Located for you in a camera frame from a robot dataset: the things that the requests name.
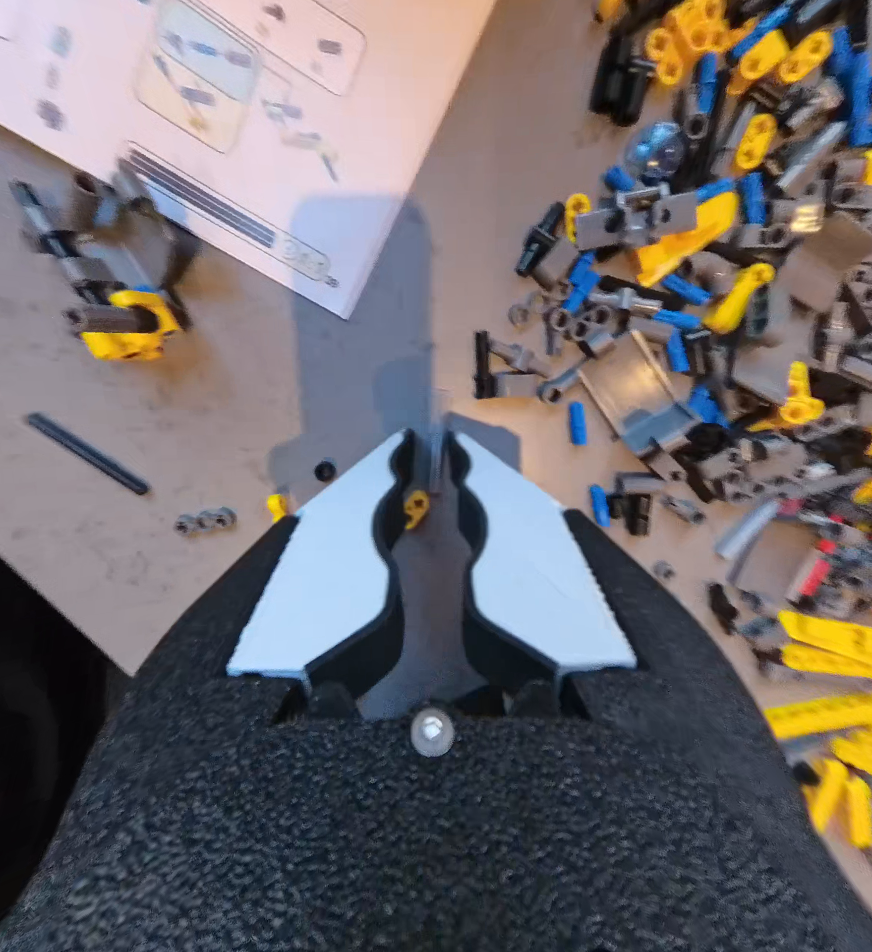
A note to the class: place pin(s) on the grey three-hole connector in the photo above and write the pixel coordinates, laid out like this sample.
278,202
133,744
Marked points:
205,520

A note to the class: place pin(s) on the black bushing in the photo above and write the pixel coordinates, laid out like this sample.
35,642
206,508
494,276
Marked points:
325,471

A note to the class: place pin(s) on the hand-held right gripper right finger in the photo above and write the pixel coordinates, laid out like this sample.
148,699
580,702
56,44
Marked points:
540,587

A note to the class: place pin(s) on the pile of building bricks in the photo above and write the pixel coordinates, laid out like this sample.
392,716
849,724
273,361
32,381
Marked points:
703,223

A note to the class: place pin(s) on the grey yellow brick subassembly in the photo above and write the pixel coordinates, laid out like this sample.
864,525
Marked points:
120,320

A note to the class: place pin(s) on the black axle rod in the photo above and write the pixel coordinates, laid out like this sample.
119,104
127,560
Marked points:
86,454

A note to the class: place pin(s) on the grey desk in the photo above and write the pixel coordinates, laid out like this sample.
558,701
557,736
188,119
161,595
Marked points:
205,387

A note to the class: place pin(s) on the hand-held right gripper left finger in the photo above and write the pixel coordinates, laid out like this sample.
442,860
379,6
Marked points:
324,587

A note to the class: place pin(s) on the building instruction booklet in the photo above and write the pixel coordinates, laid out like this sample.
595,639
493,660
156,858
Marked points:
376,149

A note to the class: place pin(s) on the yellow two-hole beam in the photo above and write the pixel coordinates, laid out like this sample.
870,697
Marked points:
416,509

